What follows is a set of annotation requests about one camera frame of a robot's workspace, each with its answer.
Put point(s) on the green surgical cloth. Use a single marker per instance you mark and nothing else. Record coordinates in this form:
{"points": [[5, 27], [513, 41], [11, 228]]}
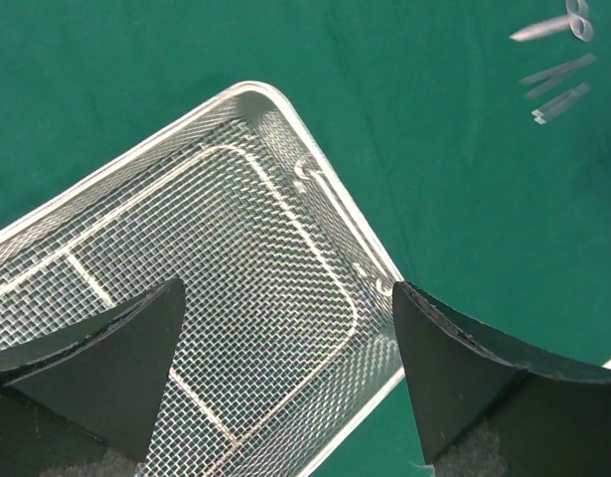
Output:
{"points": [[417, 105]]}

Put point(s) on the steel tweezers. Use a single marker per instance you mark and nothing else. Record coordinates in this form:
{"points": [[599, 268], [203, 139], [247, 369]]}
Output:
{"points": [[549, 78], [560, 104]]}

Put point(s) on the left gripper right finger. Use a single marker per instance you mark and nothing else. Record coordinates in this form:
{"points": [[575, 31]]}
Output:
{"points": [[488, 404]]}

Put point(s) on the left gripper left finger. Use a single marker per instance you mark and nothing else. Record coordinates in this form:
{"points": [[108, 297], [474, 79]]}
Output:
{"points": [[83, 401]]}

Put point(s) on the steel surgical scissors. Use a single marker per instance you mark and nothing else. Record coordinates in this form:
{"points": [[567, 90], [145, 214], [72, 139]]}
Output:
{"points": [[575, 19]]}

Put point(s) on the metal mesh tray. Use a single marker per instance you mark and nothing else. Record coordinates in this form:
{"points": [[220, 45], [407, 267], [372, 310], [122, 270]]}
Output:
{"points": [[288, 341]]}

